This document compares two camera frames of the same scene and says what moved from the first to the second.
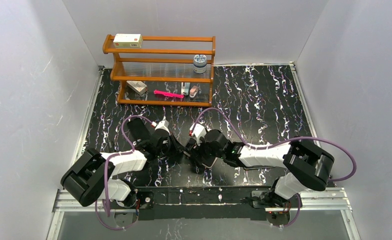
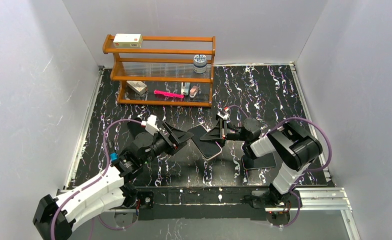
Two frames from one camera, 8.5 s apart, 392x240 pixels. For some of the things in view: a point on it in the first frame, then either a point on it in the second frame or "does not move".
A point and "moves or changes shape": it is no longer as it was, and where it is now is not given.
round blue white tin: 200,63 does not move
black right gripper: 193,151 to 224,131
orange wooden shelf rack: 168,70 does not move
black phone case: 138,129 does not move
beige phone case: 210,162 moves or changes shape
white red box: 127,40 does not move
